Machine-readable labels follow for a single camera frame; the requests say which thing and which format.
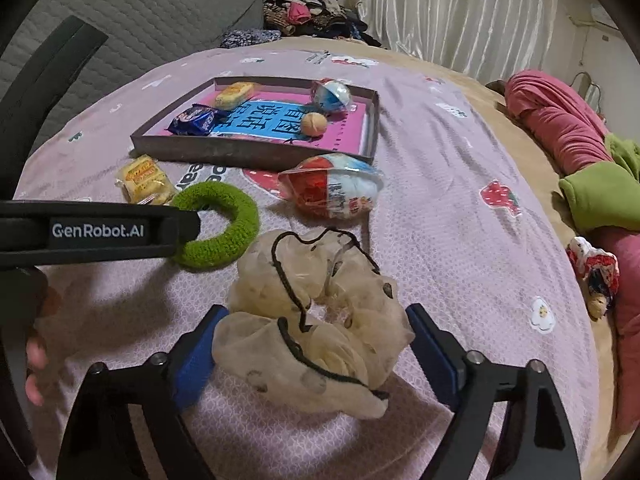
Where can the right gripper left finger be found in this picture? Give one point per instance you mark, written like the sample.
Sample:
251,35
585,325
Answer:
99,440

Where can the beige mesh scrunchie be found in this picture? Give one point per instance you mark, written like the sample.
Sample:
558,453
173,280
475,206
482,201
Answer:
313,324

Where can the blue Oreo cookie pack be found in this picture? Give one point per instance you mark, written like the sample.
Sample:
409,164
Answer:
197,120

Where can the yellow rice cake snack pack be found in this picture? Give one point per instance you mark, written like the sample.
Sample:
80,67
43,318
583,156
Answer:
234,95

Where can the brown walnut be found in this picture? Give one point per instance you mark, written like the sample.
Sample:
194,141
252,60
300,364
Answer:
314,125

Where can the red blue toy egg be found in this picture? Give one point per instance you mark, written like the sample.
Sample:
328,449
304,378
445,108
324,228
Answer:
331,96

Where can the person's left hand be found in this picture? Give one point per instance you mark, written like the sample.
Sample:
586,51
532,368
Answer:
36,350

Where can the small yellow snack pack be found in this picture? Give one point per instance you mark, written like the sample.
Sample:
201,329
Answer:
143,182

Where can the red white scrunchie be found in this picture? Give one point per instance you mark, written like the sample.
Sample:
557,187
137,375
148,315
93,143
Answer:
598,273

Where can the grey quilted headboard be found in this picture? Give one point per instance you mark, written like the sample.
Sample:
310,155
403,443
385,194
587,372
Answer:
141,35

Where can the pink strawberry blanket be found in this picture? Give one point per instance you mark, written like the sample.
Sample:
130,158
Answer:
456,226

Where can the green fleece blanket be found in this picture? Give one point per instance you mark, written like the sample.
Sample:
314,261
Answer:
606,193

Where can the dark shallow box tray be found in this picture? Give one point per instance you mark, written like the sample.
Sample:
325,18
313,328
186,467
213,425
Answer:
154,139

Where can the red white toy egg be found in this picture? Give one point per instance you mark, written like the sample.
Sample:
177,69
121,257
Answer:
332,186

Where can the pink quilt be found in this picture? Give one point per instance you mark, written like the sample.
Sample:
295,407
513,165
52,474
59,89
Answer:
573,134

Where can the pink blue book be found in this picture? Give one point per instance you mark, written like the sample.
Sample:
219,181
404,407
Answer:
276,117

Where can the dark floral cloth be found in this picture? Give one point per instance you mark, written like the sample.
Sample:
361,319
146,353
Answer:
249,37

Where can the pile of clothes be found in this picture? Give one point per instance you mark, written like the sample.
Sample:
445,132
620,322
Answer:
327,19

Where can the white sheer curtain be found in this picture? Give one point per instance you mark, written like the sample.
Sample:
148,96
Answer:
483,39

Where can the white air conditioner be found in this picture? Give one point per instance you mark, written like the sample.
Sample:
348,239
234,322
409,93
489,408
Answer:
599,15

